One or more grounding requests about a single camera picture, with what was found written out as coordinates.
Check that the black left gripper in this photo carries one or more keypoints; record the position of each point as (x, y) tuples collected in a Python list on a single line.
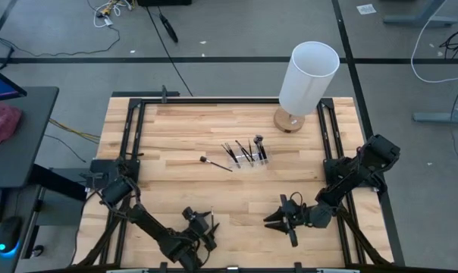
[(196, 227)]

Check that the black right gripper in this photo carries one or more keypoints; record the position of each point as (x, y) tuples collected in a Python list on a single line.
[(295, 218)]

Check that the square head makeup brush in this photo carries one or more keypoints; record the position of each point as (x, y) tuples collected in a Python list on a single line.
[(217, 165)]

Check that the fluffy powder makeup brush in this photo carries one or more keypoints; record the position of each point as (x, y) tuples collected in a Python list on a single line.
[(260, 138)]

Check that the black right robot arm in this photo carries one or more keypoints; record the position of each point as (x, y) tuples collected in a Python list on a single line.
[(350, 178)]

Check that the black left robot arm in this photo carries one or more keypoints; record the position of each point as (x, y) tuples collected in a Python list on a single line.
[(153, 227)]

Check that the black table clamp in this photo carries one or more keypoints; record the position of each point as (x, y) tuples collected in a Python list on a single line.
[(298, 266), (164, 95), (163, 266)]

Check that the clear acrylic brush organizer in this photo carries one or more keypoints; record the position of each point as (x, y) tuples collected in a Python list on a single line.
[(257, 162)]

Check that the white shade wooden table lamp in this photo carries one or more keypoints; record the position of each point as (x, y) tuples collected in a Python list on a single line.
[(308, 76)]

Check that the black desk crossbeam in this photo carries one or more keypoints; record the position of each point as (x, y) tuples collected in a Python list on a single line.
[(62, 187)]

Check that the black desk caster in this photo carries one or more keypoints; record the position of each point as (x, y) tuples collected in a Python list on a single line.
[(37, 250)]

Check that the grey desk leg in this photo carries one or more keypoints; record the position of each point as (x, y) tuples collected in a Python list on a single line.
[(32, 223)]

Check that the grey desk foot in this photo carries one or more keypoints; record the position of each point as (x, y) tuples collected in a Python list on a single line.
[(437, 116), (418, 19)]

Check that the black computer mouse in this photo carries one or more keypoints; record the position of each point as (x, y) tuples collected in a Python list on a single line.
[(9, 235)]

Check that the black side desk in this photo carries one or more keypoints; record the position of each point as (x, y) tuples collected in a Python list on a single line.
[(28, 132)]

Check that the black box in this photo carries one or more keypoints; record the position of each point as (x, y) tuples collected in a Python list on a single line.
[(164, 2)]

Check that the white paper label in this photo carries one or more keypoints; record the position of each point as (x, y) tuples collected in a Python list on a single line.
[(366, 8)]

